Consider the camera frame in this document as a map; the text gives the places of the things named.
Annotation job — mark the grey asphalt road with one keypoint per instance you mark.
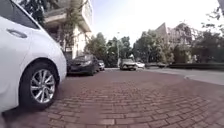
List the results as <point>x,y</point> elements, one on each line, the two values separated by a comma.
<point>196,75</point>

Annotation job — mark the pale building with balconies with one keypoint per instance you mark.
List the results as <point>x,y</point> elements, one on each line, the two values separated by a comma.
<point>66,26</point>

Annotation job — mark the red brick path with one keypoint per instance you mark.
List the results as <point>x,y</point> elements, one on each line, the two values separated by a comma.
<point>133,100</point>

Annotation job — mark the black car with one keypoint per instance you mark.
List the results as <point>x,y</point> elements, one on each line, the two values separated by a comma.
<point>83,64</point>

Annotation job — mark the dark hedge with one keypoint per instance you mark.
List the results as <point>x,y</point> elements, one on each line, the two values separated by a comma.
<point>200,66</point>

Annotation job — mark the brown gabled building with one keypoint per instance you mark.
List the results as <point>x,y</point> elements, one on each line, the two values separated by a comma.
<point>178,36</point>

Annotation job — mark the white car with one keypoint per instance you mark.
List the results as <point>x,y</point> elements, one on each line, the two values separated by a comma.
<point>25,60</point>
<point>140,64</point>

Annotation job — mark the row of trees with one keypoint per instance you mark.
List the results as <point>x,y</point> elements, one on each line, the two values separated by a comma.
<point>146,46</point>

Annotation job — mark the pole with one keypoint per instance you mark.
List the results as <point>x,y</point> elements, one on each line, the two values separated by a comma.
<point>117,50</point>

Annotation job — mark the dark car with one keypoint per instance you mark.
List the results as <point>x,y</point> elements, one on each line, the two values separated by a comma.
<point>101,64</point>

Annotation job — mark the grey vehicle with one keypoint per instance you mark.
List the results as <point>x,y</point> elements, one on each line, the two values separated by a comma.
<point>128,64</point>

